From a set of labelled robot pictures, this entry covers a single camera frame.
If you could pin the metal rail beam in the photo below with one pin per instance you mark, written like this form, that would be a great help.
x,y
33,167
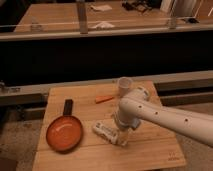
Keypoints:
x,y
173,89

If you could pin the orange ceramic bowl pan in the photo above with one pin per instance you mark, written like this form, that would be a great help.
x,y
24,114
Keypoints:
x,y
65,132

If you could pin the metal vertical post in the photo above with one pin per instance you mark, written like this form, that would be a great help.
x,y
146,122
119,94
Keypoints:
x,y
82,17

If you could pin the white crumpled cloth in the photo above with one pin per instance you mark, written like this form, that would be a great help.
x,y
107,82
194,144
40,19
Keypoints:
x,y
103,25

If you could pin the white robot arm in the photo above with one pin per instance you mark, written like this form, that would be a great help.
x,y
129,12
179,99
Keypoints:
x,y
135,106

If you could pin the white paper on table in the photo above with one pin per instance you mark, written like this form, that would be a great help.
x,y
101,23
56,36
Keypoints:
x,y
101,8

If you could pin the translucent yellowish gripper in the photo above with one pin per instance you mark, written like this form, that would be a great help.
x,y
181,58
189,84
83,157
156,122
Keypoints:
x,y
122,137

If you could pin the orange carrot piece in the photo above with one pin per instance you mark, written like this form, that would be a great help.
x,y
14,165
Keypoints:
x,y
100,99

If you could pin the translucent plastic cup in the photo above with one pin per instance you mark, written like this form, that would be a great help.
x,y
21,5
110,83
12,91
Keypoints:
x,y
124,85

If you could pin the black items on table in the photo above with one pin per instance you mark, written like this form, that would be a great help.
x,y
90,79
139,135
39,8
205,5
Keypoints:
x,y
141,5

